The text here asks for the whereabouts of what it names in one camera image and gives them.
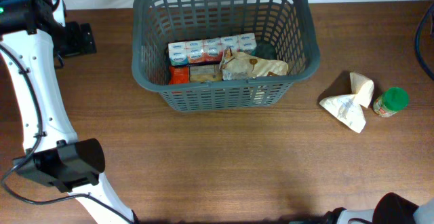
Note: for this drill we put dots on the orange spaghetti packet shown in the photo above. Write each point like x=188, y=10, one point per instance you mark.
x=204, y=73

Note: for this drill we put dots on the grey plastic basket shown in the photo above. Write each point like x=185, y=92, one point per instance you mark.
x=284, y=26

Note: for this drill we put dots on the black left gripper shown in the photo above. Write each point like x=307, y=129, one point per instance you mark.
x=82, y=43

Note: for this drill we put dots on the cream crumpled paper bag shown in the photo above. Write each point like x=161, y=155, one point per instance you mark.
x=348, y=108

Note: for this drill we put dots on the tissue pack multipack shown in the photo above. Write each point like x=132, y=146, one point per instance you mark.
x=209, y=50

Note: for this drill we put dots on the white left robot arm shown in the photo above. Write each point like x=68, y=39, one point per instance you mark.
x=35, y=39

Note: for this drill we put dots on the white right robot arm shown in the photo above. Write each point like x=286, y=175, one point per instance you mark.
x=391, y=209

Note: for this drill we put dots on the brown paper bag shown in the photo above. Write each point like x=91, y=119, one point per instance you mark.
x=239, y=66

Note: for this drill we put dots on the green lid jar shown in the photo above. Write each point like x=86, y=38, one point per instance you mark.
x=390, y=102

